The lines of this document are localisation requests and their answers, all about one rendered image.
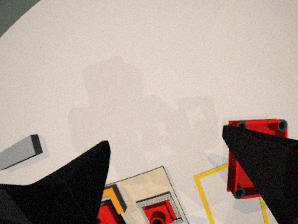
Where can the red hollow shell with corner bosses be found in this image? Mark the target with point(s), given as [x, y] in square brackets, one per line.
[237, 182]

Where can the yellow rectangular outline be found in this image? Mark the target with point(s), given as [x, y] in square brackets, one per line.
[205, 202]

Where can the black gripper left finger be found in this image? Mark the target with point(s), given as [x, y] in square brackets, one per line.
[71, 195]

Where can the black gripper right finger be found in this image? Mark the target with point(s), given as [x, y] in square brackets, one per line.
[271, 163]

